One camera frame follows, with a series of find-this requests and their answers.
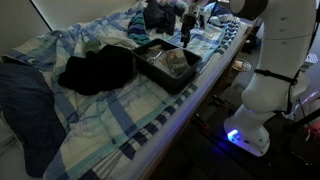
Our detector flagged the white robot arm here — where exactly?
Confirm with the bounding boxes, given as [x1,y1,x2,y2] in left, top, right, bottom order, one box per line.
[223,0,317,157]

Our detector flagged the teal striped cloth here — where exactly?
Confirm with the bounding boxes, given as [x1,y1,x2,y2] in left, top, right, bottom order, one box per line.
[127,11,150,45]

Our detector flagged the dark blue jeans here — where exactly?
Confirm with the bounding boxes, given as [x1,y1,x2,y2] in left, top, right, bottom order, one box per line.
[0,63,66,178]

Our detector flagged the white box on floor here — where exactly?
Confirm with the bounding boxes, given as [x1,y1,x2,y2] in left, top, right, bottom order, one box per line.
[305,53,318,64]

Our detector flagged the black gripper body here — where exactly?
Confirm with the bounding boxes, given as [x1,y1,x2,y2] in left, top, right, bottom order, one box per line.
[181,14,197,38]

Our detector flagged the black clothing heap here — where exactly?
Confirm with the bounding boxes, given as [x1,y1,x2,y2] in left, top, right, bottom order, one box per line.
[58,45,133,96]

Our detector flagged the dark jacket near pillow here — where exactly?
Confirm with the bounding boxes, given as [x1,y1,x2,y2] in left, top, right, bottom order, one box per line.
[143,0,176,35]

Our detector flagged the blue checked bed sheet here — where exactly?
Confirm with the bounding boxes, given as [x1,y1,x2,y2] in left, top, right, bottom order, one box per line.
[0,2,246,180]

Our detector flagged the dark grey plastic box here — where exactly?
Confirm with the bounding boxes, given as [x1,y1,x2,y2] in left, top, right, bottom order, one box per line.
[133,39,202,94]

